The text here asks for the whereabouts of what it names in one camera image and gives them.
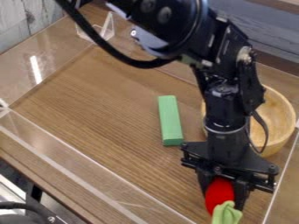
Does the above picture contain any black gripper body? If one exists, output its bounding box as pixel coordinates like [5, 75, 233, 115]
[182, 142, 280, 193]

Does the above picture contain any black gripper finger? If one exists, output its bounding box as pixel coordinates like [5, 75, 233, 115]
[234, 180, 249, 211]
[198, 171, 214, 194]

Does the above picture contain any red plush strawberry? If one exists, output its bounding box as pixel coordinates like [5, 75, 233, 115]
[205, 178, 244, 224]

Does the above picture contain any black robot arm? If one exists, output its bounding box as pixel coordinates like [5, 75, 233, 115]
[55, 0, 280, 209]

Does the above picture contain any green rectangular block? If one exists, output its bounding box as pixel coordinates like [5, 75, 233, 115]
[158, 95, 183, 146]

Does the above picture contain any wooden bowl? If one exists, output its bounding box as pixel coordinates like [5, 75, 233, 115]
[201, 85, 296, 163]

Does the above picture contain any black cable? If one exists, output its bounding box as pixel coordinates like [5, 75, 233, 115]
[0, 200, 57, 224]

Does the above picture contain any black table leg bracket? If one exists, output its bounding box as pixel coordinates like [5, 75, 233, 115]
[26, 184, 70, 224]

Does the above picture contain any clear acrylic corner bracket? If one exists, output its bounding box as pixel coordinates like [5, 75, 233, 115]
[75, 12, 115, 43]

